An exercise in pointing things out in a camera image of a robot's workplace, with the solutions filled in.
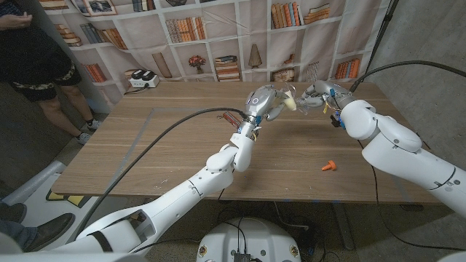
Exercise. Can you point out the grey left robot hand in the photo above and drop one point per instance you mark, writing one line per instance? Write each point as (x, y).
(260, 100)

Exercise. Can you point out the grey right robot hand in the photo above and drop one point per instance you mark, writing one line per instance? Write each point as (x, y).
(327, 91)

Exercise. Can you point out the person in jeans dark shoes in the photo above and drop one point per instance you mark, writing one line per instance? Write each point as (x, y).
(47, 233)

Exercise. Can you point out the orange foam earplug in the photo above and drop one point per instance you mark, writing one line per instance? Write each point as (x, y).
(329, 166)

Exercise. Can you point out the printed bookshelf backdrop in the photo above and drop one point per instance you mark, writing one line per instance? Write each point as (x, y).
(233, 47)

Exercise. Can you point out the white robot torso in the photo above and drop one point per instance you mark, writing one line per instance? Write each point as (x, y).
(251, 236)

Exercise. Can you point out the metal table leg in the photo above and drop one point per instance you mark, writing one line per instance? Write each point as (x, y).
(344, 227)

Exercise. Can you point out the person in black clothes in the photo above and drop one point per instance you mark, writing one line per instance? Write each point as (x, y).
(29, 62)

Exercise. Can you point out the small black electronics box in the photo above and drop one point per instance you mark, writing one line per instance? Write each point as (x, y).
(242, 257)

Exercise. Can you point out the white power strip black plugs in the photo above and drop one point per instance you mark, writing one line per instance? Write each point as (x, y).
(144, 79)

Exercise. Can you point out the white foam tube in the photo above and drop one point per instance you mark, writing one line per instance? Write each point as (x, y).
(36, 180)

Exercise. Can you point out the black backdrop stand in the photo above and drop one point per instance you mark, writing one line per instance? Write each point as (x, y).
(380, 36)

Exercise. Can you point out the yellow sponge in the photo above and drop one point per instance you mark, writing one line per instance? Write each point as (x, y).
(290, 102)

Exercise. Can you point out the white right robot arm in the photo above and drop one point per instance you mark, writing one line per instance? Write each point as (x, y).
(404, 156)

